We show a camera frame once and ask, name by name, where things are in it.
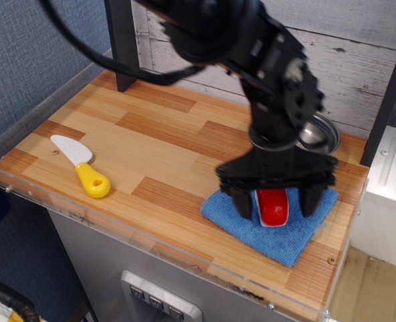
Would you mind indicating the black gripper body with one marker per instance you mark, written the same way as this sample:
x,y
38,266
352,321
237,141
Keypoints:
x,y
312,173

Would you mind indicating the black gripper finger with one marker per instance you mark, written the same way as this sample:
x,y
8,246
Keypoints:
x,y
243,204
309,200

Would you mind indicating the red toy sushi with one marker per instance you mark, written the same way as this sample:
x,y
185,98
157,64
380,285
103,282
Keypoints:
x,y
273,207

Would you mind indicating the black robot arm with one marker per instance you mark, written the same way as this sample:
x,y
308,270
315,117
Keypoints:
x,y
241,37

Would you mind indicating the blue folded cloth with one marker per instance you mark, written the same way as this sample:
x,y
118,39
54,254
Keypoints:
x,y
283,244

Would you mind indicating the small steel pot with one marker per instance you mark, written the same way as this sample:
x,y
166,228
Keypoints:
x,y
320,135

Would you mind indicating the white metal box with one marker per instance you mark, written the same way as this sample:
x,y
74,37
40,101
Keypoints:
x,y
374,229

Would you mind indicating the silver button panel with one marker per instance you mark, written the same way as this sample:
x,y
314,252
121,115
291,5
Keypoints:
x,y
150,302

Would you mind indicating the grey metal cabinet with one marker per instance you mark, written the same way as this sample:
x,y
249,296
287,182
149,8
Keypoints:
x,y
196,273

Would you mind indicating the clear acrylic guard rail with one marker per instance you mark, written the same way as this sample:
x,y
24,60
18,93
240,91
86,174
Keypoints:
x,y
137,166

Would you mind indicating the dark right frame post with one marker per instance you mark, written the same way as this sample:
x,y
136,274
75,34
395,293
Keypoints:
x,y
381,121

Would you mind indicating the yellow handled toy knife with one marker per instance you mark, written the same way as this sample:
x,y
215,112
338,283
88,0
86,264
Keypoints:
x,y
95,184

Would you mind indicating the black vertical post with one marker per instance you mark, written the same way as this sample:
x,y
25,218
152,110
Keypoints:
x,y
121,29

